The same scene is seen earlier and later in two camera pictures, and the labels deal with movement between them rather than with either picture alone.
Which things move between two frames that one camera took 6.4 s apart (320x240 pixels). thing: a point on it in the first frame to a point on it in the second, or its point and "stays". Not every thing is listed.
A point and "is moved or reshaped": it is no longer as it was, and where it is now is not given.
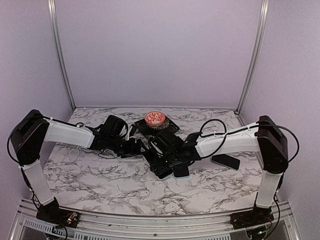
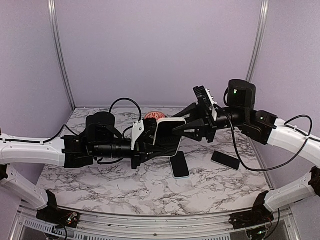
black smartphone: x=181 y=171 stays
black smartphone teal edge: x=163 y=173 is moved or reshaped
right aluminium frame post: x=254 y=55 stays
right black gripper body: x=172 y=161 to x=204 y=108
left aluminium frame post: x=62 y=64 stays
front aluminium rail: x=27 y=225 stays
